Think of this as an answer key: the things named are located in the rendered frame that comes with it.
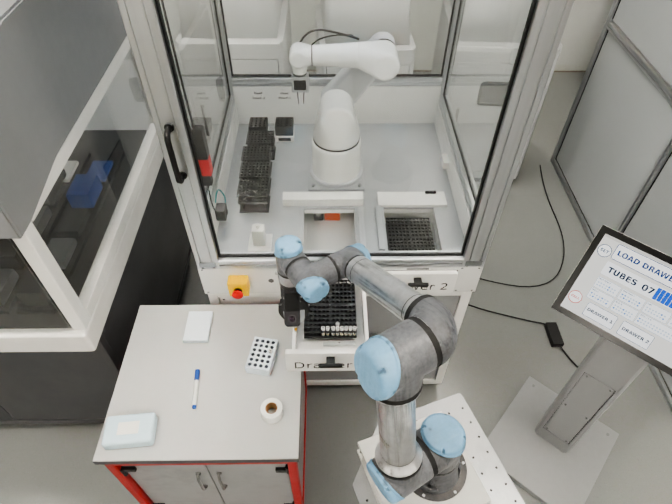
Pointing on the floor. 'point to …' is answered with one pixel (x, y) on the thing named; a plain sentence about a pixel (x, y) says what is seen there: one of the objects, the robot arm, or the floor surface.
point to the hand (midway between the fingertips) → (295, 323)
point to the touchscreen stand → (564, 427)
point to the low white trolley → (209, 411)
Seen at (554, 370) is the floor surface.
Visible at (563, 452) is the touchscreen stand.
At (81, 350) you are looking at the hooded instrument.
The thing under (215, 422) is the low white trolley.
